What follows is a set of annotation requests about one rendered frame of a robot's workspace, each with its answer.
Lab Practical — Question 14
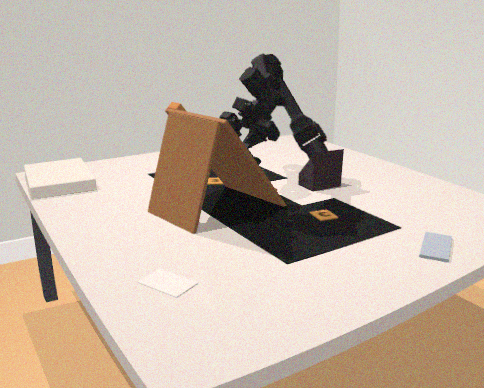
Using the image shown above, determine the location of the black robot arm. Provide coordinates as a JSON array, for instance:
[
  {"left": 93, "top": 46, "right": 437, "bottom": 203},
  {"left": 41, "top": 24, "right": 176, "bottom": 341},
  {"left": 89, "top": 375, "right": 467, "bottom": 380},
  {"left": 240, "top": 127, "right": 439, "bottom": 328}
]
[{"left": 232, "top": 54, "right": 328, "bottom": 159}]

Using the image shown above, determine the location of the white flat card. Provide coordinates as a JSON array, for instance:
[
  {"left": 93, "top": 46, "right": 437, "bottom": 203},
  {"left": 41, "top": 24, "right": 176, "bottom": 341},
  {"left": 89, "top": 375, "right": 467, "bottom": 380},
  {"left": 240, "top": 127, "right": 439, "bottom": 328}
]
[{"left": 137, "top": 268, "right": 198, "bottom": 298}]

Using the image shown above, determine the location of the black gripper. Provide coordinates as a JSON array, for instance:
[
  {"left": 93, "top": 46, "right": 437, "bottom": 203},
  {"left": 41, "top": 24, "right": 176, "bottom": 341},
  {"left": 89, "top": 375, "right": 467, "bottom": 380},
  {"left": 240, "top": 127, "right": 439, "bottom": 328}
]
[{"left": 219, "top": 99, "right": 280, "bottom": 146}]

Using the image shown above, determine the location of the cream flat block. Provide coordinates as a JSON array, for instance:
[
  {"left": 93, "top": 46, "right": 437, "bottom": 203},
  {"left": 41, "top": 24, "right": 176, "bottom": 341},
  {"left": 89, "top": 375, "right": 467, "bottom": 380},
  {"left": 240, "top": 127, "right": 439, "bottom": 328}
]
[{"left": 24, "top": 158, "right": 97, "bottom": 199}]

